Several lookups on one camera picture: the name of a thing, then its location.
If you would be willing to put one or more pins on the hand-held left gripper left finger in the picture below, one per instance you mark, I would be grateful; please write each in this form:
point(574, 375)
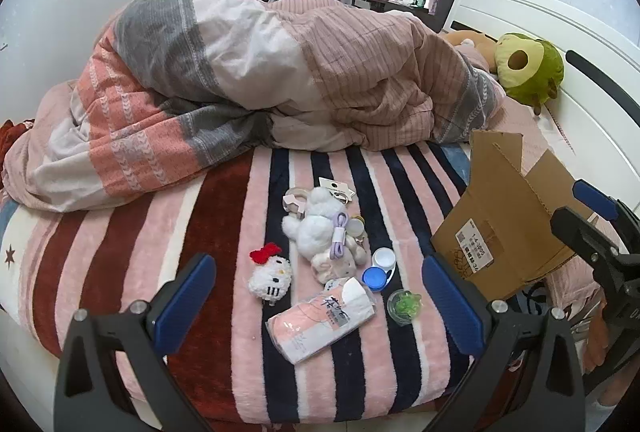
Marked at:
point(185, 297)

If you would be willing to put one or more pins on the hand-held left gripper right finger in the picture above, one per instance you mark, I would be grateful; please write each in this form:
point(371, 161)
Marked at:
point(447, 302)

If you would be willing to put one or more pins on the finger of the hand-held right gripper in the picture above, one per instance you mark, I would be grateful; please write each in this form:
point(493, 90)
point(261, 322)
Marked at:
point(575, 232)
point(595, 199)

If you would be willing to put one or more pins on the green slime jar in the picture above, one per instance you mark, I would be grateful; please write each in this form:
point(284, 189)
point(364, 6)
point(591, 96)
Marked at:
point(404, 307)

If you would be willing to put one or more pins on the brown cardboard box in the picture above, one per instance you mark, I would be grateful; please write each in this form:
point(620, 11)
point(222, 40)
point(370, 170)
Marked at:
point(500, 212)

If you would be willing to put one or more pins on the white blue contact lens case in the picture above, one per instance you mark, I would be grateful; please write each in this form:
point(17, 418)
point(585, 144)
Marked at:
point(382, 258)

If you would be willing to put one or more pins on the white cat plush red bow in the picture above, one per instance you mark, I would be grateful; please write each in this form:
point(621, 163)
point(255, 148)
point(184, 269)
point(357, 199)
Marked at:
point(270, 277)

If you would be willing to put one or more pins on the small clear round container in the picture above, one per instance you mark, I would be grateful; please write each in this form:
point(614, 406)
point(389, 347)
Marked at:
point(358, 225)

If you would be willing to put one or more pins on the pink white soft packet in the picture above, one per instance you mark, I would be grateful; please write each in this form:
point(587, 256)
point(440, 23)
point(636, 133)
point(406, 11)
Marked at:
point(320, 322)

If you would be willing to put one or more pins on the white tape dispenser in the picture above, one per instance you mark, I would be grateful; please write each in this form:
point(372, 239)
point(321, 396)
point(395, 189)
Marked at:
point(292, 202)

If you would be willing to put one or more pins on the white bunny plush toy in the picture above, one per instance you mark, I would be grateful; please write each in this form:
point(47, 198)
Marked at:
point(312, 224)

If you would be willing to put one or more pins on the striped fleece blanket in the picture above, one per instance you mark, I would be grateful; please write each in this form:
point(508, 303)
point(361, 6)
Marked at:
point(125, 237)

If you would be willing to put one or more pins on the green avocado plush toy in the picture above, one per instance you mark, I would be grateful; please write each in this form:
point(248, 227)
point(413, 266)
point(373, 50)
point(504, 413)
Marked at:
point(535, 72)

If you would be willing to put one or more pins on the white bed headboard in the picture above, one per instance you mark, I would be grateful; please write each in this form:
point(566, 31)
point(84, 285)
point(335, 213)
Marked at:
point(575, 27)

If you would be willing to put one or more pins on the brown bear plush toy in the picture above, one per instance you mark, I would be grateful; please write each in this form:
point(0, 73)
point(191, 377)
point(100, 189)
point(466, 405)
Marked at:
point(480, 43)

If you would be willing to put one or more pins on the dark red cloth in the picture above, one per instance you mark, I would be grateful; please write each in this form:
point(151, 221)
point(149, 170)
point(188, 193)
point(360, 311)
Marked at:
point(12, 137)

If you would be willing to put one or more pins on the pink grey patchwork duvet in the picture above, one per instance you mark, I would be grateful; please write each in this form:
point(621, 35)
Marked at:
point(250, 62)

